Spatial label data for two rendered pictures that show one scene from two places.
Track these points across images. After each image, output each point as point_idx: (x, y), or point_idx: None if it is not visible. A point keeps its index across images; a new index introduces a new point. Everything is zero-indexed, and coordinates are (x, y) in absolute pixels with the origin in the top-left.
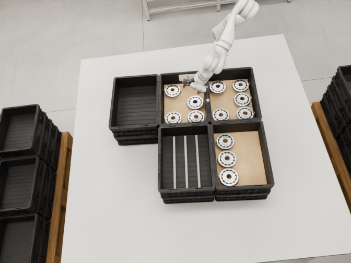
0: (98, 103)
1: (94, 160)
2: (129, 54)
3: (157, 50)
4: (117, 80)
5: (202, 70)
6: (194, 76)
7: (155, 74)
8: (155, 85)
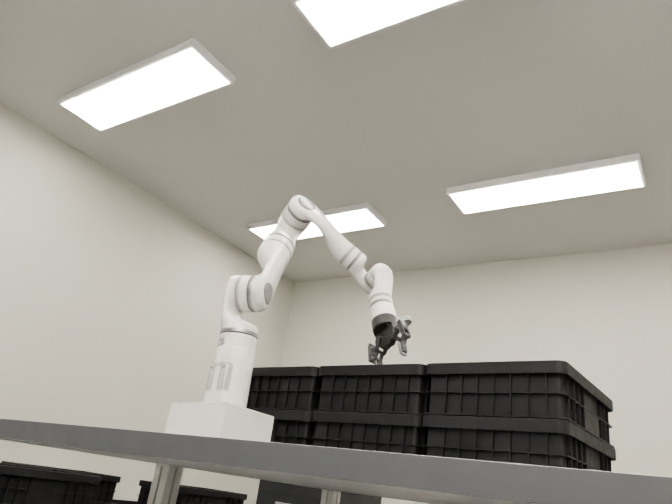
0: None
1: None
2: (442, 457)
3: (297, 444)
4: (557, 373)
5: (392, 286)
6: (393, 312)
7: (432, 363)
8: (438, 411)
